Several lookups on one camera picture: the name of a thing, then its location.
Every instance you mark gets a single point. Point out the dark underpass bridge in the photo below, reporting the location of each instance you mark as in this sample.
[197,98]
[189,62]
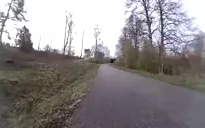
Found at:
[113,60]

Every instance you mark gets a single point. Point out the row of thin bare trees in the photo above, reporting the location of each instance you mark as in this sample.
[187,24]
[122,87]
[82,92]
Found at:
[68,36]

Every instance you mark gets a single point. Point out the grey asphalt path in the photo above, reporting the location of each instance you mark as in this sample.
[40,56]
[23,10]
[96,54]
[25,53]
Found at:
[130,100]

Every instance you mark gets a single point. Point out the grassy leaf-strewn slope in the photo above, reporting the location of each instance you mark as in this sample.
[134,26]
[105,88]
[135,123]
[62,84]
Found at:
[33,86]

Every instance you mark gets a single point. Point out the grass verge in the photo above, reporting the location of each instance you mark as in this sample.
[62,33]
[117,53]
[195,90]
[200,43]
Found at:
[190,82]

